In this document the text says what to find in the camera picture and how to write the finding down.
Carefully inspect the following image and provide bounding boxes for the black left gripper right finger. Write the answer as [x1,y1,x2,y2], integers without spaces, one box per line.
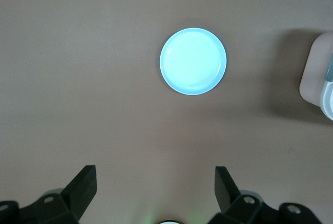
[214,166,321,224]

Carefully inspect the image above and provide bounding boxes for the light blue round plate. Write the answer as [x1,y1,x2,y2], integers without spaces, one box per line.
[159,28,227,96]

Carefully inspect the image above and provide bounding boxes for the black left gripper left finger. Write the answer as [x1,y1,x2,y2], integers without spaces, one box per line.
[0,165,98,224]

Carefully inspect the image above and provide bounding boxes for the white lidded storage box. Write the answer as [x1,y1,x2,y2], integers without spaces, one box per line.
[299,31,333,121]

